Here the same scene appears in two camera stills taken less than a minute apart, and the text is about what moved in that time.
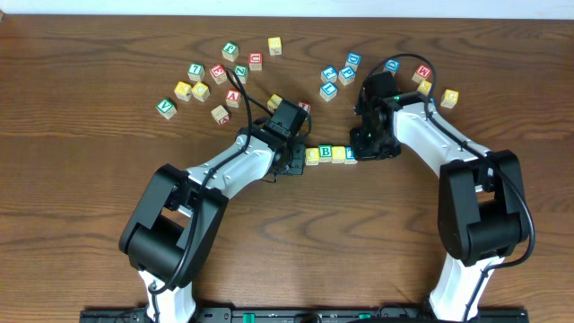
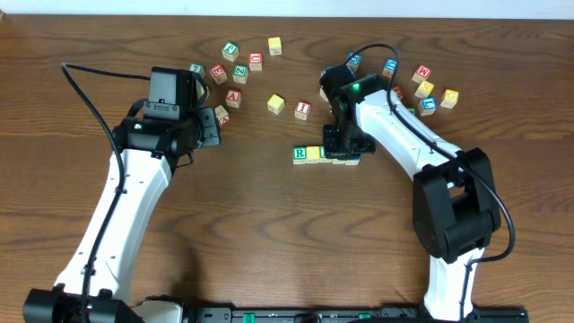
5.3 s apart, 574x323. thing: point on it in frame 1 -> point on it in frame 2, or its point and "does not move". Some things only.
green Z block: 242,72 does not move
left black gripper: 295,159 -> 210,126
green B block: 326,152 does not move
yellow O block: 312,156 does not move
